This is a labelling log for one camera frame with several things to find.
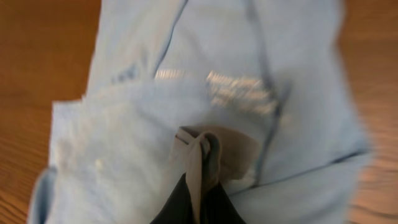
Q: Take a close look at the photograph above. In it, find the light blue t-shirt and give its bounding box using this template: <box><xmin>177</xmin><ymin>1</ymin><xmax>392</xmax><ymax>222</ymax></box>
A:
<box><xmin>27</xmin><ymin>0</ymin><xmax>370</xmax><ymax>223</ymax></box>

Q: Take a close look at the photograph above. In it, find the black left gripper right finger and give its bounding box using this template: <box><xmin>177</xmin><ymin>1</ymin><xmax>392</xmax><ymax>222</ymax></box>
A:
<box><xmin>200</xmin><ymin>184</ymin><xmax>246</xmax><ymax>224</ymax></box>

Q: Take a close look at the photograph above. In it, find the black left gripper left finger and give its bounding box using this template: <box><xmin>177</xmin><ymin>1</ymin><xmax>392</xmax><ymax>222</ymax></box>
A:
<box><xmin>150</xmin><ymin>174</ymin><xmax>194</xmax><ymax>224</ymax></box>

